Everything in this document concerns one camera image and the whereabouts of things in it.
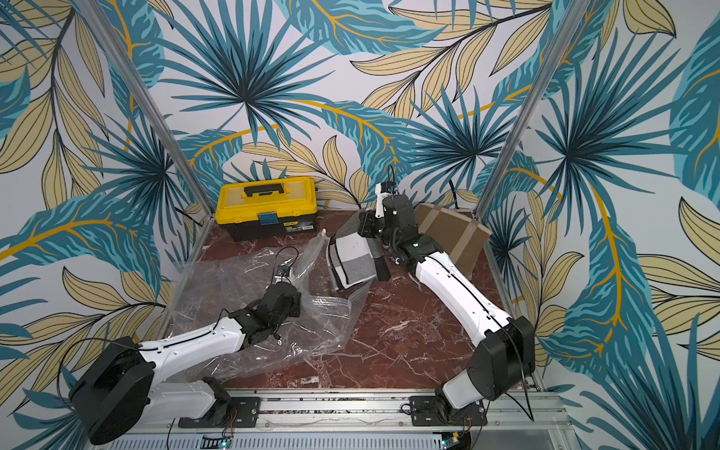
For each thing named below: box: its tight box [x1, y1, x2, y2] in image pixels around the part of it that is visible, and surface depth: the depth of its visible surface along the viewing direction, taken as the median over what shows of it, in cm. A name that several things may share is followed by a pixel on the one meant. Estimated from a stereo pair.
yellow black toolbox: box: [214, 177, 318, 242], surface depth 102 cm
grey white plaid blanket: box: [327, 210, 391, 291], surface depth 87 cm
